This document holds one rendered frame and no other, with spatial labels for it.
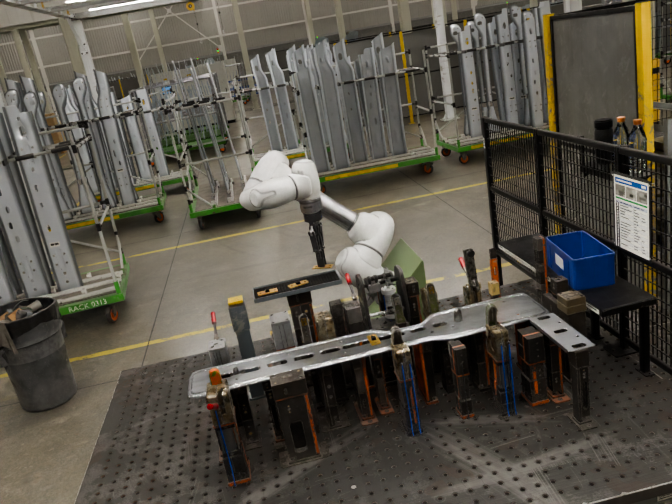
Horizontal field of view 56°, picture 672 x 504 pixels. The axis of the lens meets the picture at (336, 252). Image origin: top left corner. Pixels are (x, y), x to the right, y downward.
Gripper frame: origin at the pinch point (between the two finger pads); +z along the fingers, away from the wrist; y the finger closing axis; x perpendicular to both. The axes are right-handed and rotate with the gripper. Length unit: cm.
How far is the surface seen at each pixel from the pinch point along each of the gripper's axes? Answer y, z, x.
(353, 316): 13.8, 21.1, 13.8
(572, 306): 11, 22, 97
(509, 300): -3, 26, 74
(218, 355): 40, 22, -35
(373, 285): 9.6, 10.0, 22.9
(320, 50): -651, -74, -171
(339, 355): 37.4, 25.5, 13.1
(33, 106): -512, -69, -548
